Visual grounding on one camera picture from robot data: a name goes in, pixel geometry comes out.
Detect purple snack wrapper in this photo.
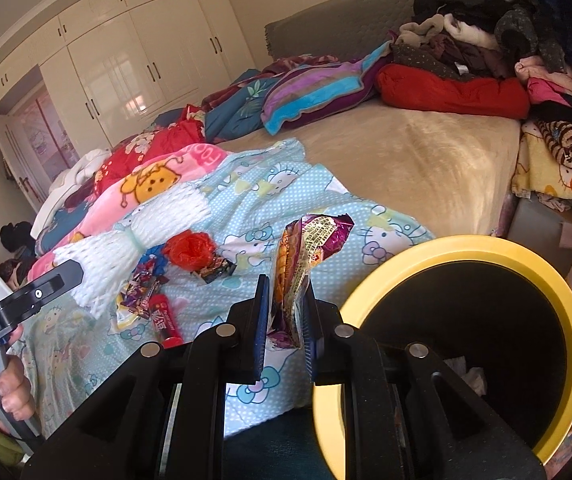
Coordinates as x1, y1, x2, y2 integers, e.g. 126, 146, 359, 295
272, 212, 356, 356

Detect dark dotted garment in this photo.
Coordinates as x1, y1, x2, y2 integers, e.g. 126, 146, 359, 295
391, 40, 472, 81

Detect light blue cartoon cat blanket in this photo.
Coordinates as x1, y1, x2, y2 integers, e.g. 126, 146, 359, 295
16, 137, 437, 441

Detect red cylindrical tube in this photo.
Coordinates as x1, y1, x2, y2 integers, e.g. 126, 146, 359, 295
148, 294, 183, 350

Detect pink cartoon blanket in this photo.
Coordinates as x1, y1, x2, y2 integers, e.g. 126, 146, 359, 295
28, 142, 229, 281

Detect white blanket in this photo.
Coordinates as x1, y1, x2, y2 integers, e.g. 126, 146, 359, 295
31, 149, 113, 241

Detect person's left hand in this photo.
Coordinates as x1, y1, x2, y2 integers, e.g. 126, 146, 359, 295
0, 327, 36, 427

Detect grey pillow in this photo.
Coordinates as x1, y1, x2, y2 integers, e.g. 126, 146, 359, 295
264, 0, 419, 61

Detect purple striped pillow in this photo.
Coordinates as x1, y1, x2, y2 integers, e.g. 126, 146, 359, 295
261, 40, 394, 136

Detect cream glossy wardrobe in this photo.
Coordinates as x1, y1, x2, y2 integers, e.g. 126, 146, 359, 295
0, 0, 258, 166

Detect maroon patterned blanket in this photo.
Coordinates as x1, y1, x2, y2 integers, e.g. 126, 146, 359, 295
201, 55, 339, 111

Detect red floral quilt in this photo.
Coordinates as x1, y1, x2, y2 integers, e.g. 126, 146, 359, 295
63, 104, 207, 196

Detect red plastic bag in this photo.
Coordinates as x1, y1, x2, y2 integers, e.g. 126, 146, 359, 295
162, 230, 217, 274

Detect pink cartoon sliding door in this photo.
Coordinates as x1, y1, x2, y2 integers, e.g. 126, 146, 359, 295
18, 80, 81, 202

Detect grey dotted garment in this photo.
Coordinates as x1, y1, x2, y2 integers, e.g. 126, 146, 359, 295
495, 5, 539, 61

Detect white foam net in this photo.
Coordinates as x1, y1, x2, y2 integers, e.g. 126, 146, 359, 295
53, 187, 214, 318

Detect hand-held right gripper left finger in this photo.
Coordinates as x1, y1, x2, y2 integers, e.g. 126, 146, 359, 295
21, 274, 272, 480

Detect colourful snack wrapper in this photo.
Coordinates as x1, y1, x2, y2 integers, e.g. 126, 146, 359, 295
116, 257, 172, 327

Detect grey bed side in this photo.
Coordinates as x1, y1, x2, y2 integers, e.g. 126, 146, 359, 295
508, 197, 572, 252

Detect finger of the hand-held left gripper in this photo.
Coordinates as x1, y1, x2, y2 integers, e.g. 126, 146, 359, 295
18, 259, 85, 313

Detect blue floral quilt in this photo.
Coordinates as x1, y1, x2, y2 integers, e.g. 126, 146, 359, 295
156, 67, 277, 143

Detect yellow tape roll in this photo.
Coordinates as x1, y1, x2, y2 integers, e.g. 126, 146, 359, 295
311, 234, 572, 480

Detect yellow cartoon blanket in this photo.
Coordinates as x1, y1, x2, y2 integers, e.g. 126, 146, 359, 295
511, 119, 572, 217

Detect red cushion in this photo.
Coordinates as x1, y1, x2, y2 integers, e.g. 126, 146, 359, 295
376, 62, 532, 121

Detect small dark wrapper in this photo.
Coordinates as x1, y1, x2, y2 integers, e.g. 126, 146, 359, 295
191, 255, 238, 285

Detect white fleece garment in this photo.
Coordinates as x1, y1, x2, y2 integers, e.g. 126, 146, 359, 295
398, 12, 497, 50

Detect beige bed sheet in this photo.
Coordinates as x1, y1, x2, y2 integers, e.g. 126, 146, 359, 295
216, 97, 522, 238

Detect pink garment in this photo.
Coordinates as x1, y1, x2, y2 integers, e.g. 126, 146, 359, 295
515, 56, 572, 106

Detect black bag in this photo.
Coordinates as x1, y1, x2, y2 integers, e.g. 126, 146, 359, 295
0, 221, 37, 256

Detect white crumpled tissue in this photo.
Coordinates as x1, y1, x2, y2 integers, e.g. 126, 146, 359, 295
446, 355, 489, 396

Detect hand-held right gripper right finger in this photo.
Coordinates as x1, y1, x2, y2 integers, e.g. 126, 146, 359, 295
302, 287, 549, 480

